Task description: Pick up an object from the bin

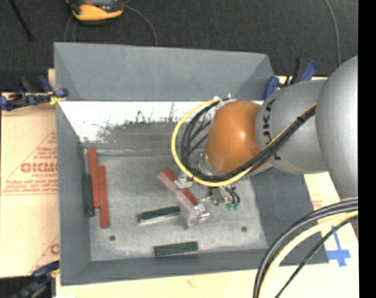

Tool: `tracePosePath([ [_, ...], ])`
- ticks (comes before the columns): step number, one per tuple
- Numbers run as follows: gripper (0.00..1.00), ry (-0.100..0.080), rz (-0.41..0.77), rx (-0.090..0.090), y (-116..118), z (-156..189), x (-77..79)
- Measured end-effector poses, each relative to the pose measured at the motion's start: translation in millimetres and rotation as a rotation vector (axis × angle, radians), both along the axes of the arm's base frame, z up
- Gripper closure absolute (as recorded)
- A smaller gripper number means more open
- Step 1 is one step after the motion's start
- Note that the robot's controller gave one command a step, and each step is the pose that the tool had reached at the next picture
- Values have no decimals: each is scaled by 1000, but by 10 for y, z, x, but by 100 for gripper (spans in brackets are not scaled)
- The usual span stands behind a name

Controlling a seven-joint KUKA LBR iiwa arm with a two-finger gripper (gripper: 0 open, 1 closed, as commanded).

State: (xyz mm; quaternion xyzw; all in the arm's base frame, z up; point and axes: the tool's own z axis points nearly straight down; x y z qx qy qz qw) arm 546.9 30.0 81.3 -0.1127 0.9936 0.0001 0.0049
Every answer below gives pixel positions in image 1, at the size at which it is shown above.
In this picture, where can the red-brown flat block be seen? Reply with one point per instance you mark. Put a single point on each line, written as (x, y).
(103, 197)
(190, 196)
(94, 178)

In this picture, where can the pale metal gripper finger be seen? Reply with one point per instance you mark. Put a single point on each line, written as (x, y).
(196, 213)
(183, 182)

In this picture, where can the dark green flat block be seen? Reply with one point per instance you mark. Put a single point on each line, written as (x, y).
(176, 249)
(88, 197)
(159, 213)

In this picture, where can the grey metal bin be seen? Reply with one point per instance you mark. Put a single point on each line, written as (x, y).
(144, 73)

